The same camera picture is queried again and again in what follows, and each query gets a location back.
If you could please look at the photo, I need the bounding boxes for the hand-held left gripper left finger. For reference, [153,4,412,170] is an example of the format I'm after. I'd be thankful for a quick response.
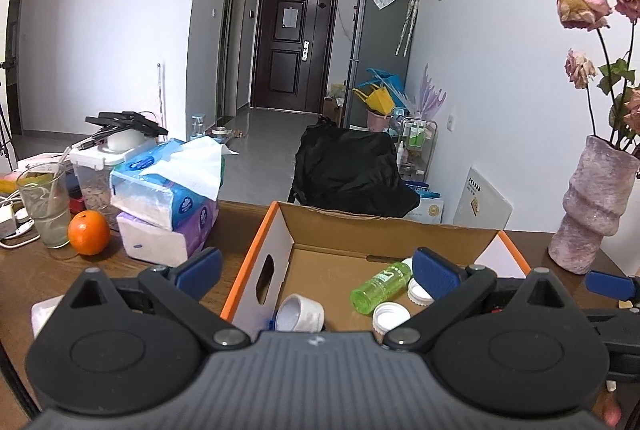
[67,246,252,352]

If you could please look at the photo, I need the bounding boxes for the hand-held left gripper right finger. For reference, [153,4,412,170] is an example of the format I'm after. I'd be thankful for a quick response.
[382,246,568,352]

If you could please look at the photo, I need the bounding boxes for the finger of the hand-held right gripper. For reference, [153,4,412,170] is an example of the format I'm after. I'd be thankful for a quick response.
[585,271,640,302]

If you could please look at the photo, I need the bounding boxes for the white ribbed bottle cap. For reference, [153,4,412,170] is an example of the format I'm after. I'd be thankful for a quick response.
[407,276,437,306]

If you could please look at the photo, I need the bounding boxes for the green plastic bottle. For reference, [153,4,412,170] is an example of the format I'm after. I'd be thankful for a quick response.
[350,261,415,315]

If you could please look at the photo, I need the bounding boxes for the white smooth bottle cap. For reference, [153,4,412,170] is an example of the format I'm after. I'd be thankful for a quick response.
[372,302,412,337]

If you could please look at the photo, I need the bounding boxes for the orange cardboard box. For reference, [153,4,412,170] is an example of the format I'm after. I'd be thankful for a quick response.
[220,201,532,333]

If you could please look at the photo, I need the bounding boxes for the white plastic jar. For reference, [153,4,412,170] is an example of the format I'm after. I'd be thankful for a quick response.
[275,293,326,332]

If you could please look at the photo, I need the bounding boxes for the person's right hand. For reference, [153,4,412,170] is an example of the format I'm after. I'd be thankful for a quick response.
[602,392,623,428]

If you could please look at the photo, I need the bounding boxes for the purple tissue pack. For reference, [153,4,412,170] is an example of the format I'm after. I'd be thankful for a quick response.
[116,200,220,268]

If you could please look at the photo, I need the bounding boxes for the white box with gold seal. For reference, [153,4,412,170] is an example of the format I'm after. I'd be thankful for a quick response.
[402,180,446,225]

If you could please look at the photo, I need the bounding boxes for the pink textured vase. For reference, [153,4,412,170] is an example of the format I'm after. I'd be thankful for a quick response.
[547,135,640,275]

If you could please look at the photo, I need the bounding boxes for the white flat board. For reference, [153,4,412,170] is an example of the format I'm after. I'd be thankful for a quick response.
[452,166,514,231]

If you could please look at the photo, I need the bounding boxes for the blue tissue pack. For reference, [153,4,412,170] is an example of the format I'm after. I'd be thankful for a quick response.
[110,137,240,231]

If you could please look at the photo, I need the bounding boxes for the orange fruit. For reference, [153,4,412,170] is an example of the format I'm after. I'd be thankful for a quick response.
[68,210,111,257]

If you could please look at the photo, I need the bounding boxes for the clear container with white lid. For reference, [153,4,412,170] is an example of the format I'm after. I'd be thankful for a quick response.
[70,141,158,221]

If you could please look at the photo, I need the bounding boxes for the black jacket on chair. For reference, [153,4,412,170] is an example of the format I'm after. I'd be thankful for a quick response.
[287,117,421,218]

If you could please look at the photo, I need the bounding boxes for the metal trolley with bottles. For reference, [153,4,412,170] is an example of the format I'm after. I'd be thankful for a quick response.
[397,115,438,181]

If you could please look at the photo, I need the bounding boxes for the blue pet feeder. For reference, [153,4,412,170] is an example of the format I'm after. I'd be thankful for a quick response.
[191,114,236,143]

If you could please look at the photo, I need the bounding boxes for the white round bowl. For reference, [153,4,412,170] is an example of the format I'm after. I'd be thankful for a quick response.
[106,130,146,153]

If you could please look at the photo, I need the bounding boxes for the white plastic packet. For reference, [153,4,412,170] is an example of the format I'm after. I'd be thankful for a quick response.
[31,295,68,338]

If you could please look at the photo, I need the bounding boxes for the drinking glass with straw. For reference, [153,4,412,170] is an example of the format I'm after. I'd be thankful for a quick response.
[16,147,73,249]

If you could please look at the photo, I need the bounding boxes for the pink bucket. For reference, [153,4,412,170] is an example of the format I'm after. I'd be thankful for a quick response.
[366,109,393,132]

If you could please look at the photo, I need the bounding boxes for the black folding stand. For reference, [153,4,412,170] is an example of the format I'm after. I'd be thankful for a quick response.
[85,111,168,138]

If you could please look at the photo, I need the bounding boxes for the white mop stick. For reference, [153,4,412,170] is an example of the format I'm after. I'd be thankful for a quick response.
[156,62,166,143]

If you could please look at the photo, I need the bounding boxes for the purple feathery wings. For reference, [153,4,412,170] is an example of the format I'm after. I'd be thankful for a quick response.
[407,64,447,121]

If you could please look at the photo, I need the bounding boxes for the yellow bag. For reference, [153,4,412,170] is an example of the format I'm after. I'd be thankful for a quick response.
[352,85,396,116]

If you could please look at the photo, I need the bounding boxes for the brown floor carton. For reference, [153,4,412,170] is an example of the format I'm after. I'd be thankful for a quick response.
[322,96,346,126]

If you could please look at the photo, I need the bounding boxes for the blue plastic stool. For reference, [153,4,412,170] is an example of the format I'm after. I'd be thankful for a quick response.
[367,68,408,103]

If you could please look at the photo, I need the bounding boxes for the dark brown entrance door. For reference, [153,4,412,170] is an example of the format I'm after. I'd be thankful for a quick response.
[251,0,341,115]

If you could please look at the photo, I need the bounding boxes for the grey refrigerator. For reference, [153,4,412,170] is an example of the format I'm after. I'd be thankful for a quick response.
[345,0,421,128]

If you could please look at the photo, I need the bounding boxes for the white folded umbrella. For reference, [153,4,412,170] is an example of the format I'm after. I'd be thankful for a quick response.
[396,0,420,57]

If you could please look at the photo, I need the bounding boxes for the dried pink rose bouquet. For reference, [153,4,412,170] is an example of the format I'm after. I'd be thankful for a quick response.
[549,0,640,158]

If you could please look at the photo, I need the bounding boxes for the white charger with cables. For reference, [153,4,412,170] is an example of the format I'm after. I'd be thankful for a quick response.
[0,195,41,251]

